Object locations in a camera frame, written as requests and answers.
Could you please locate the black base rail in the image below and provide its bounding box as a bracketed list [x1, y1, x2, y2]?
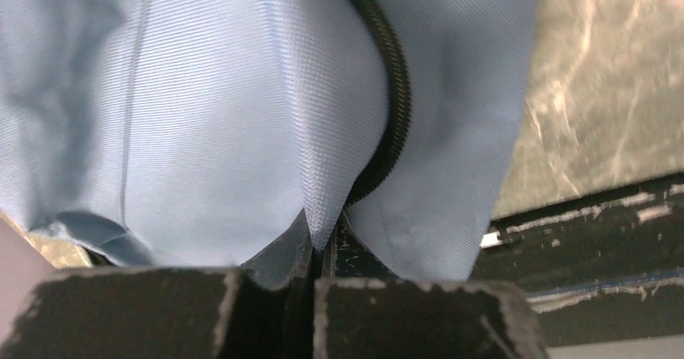
[471, 173, 683, 347]

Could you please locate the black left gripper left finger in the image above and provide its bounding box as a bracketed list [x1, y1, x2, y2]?
[1, 215, 314, 358]

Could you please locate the blue student backpack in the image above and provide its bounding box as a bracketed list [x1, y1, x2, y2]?
[1, 0, 536, 280]

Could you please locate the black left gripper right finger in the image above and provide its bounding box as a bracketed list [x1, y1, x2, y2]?
[313, 240, 548, 358]

